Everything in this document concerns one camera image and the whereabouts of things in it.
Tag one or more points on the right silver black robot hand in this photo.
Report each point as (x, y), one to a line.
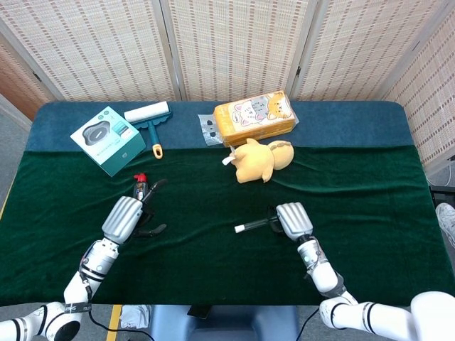
(293, 218)

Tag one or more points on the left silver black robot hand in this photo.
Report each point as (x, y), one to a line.
(122, 218)

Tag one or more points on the clear glass test tube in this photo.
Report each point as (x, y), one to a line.
(257, 224)

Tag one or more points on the small white cylinder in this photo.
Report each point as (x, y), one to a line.
(239, 228)

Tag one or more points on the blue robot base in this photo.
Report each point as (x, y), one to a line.
(227, 327)

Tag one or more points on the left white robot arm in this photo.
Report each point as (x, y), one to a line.
(99, 259)

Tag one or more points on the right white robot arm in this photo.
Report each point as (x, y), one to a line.
(323, 275)

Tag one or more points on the black bottle red cap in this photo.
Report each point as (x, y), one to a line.
(140, 186)

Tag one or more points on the yellow plush toy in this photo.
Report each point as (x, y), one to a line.
(259, 161)

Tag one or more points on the teal white product box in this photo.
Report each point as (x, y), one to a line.
(106, 142)

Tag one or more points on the green velvet cloth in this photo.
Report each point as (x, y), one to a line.
(213, 266)

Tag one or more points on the white crumpled cloth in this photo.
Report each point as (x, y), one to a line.
(135, 316)

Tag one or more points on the yellow cat tissue pack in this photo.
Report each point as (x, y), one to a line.
(252, 120)

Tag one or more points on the teal lint roller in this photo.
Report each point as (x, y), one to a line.
(147, 113)

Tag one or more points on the blue table cover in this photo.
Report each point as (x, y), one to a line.
(348, 124)

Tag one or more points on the black flat device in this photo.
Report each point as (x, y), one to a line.
(198, 312)

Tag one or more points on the clear panda print packet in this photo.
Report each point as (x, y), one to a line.
(209, 129)

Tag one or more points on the white sneaker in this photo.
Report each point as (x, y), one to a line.
(448, 223)

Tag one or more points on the woven folding screen panel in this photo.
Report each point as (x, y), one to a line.
(234, 46)
(362, 46)
(17, 81)
(430, 99)
(99, 46)

